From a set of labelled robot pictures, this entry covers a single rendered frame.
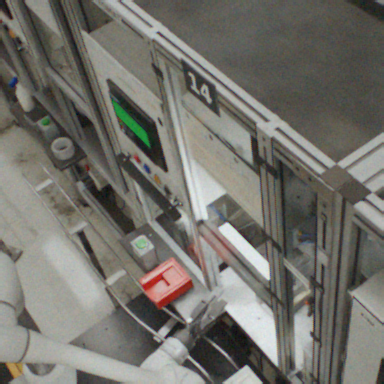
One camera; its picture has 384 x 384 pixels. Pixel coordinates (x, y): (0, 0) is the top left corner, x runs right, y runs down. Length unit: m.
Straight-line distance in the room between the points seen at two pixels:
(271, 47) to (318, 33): 0.11
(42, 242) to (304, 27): 2.68
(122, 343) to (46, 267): 1.30
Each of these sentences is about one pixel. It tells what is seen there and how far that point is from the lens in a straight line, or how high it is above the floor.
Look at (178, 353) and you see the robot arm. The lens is 2.02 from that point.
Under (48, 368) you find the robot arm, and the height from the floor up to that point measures 0.99.
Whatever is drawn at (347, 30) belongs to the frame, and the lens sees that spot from 1.45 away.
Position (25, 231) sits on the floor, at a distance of 3.94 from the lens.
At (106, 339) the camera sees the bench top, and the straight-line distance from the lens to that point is 2.56.
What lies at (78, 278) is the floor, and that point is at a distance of 3.60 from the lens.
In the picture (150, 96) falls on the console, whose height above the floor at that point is 1.83.
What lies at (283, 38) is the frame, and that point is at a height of 2.01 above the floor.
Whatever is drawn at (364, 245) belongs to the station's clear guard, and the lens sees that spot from 1.17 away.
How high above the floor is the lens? 2.86
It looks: 54 degrees down
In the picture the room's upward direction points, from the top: 11 degrees counter-clockwise
